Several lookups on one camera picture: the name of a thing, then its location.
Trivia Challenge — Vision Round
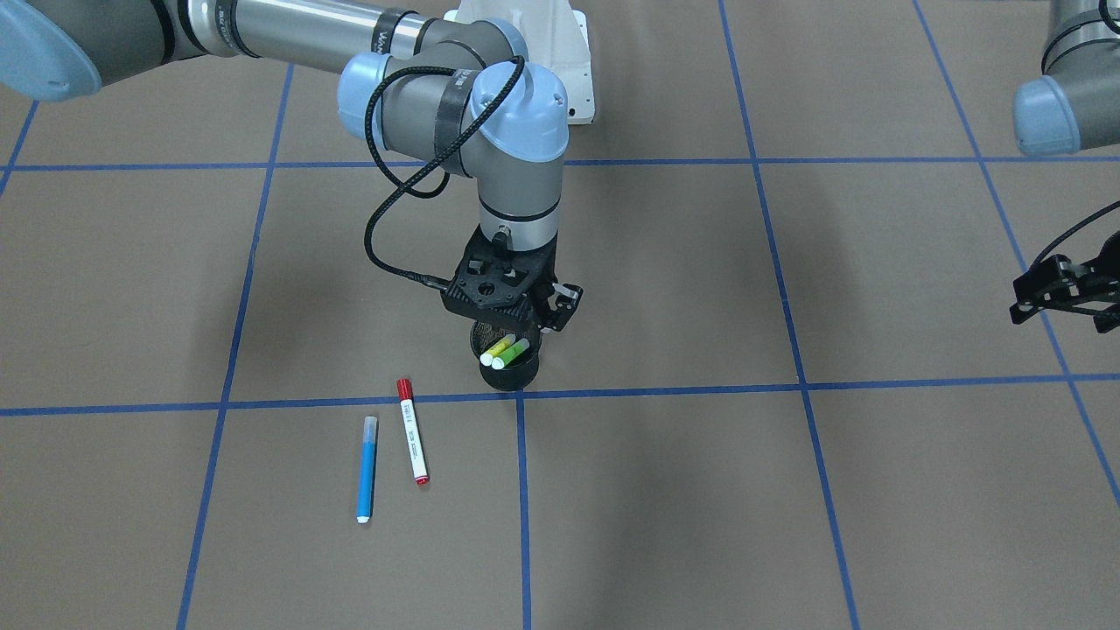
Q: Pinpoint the black mesh pen cup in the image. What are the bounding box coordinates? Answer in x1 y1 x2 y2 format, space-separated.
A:
472 322 540 392

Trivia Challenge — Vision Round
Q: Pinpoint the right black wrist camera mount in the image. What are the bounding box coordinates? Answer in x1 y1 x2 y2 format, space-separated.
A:
441 238 548 333

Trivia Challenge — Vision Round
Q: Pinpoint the green highlighter pen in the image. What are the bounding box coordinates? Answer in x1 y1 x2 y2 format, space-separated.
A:
491 339 529 370

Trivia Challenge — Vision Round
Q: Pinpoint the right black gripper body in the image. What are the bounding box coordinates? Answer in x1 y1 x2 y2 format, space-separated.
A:
464 226 556 307

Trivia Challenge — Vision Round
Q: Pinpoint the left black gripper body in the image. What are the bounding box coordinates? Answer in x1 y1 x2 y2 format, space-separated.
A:
1073 245 1119 316

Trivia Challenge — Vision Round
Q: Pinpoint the white pedestal column base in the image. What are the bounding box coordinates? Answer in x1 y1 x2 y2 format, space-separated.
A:
444 1 597 126

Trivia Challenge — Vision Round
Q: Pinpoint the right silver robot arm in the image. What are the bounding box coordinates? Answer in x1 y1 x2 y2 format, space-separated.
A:
1 1 584 335

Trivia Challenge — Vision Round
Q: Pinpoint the yellow highlighter pen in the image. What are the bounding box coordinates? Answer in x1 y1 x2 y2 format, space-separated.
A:
479 333 517 367

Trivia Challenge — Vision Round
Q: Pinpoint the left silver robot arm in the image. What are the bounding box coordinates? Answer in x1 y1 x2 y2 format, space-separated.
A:
1009 1 1119 334

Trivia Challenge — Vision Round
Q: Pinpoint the blue marker pen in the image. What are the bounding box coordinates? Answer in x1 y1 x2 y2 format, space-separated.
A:
355 416 379 525

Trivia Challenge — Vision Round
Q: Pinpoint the red marker pen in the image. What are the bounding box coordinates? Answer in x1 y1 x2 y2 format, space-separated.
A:
396 378 431 487

